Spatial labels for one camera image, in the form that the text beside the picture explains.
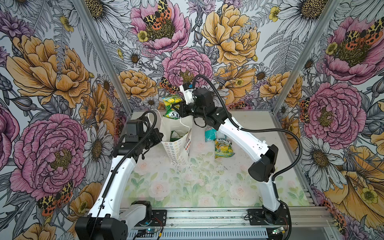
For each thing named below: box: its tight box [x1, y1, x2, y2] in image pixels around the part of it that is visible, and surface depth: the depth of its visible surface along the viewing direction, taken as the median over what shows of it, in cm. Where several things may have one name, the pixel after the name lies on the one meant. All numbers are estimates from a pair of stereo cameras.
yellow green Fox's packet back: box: [214, 138, 235, 159], surface depth 97 cm
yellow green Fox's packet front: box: [162, 95, 183, 120], surface depth 73 cm
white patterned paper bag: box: [160, 116, 192, 164], surface depth 81 cm
